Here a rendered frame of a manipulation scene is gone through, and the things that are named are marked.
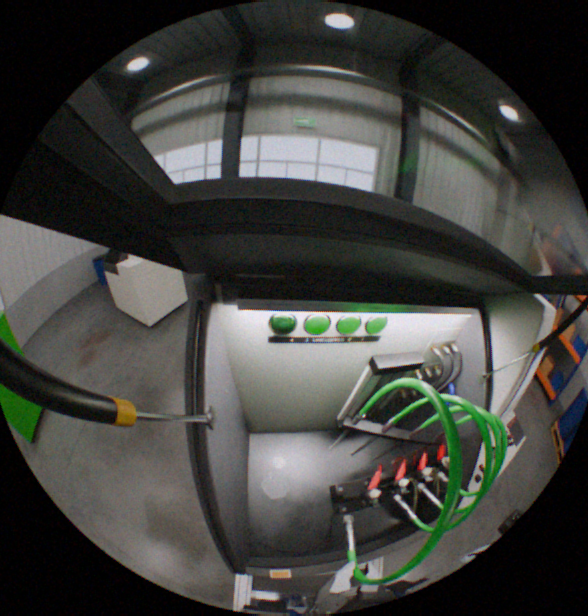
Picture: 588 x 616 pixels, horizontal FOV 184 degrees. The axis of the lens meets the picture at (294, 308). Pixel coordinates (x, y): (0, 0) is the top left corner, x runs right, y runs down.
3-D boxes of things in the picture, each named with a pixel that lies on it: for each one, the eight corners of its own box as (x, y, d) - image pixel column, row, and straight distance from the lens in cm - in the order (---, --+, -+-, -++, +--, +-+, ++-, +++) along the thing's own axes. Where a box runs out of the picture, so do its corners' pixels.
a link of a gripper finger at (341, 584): (328, 569, 46) (315, 600, 42) (339, 557, 41) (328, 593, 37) (344, 570, 46) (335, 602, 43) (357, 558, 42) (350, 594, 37)
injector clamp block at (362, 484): (327, 512, 76) (341, 515, 61) (324, 487, 75) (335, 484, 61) (411, 486, 90) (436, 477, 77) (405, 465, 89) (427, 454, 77)
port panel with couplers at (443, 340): (392, 406, 68) (444, 337, 49) (388, 398, 69) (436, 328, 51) (419, 399, 76) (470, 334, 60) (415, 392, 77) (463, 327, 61)
